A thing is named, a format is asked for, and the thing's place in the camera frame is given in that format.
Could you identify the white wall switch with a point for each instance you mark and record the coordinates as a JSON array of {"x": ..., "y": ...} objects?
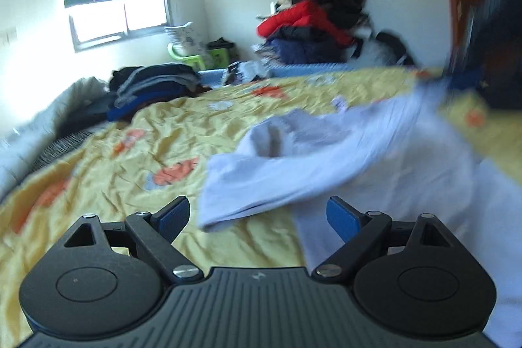
[{"x": 8, "y": 36}]

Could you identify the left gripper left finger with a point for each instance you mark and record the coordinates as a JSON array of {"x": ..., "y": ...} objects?
[{"x": 153, "y": 236}]

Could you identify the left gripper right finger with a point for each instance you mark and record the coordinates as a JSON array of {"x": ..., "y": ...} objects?
[{"x": 363, "y": 236}]

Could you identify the lavender lace-trimmed shirt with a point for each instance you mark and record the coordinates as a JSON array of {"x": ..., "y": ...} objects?
[{"x": 397, "y": 156}]

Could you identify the floral white pillow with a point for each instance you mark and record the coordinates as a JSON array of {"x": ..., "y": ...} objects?
[{"x": 186, "y": 40}]

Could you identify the folded dark clothes stack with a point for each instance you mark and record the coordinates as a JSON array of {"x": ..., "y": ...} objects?
[{"x": 133, "y": 88}]

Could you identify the pile of jackets red black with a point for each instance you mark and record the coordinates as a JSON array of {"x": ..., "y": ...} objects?
[{"x": 307, "y": 32}]

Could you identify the grey white patterned blanket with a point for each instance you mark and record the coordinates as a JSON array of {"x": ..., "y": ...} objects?
[{"x": 21, "y": 147}]

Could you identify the bedroom window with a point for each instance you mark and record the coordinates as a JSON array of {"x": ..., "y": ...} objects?
[{"x": 96, "y": 25}]

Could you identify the yellow cartoon print quilt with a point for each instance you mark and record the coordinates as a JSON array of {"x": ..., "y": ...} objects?
[{"x": 164, "y": 152}]

